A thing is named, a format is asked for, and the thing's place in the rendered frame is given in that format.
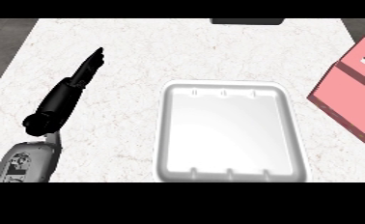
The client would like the dark grey flat appliance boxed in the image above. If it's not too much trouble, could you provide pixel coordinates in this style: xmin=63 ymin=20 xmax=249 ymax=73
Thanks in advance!
xmin=209 ymin=17 xmax=286 ymax=26

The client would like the white plastic tray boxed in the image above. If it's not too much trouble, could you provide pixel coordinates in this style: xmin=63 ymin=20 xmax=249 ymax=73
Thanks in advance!
xmin=150 ymin=79 xmax=311 ymax=183

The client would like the pink cardboard box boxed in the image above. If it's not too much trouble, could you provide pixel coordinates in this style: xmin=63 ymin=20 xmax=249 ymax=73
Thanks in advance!
xmin=304 ymin=35 xmax=365 ymax=144

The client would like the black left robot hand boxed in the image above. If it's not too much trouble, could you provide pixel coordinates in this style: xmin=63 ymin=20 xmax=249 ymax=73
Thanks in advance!
xmin=20 ymin=46 xmax=104 ymax=137

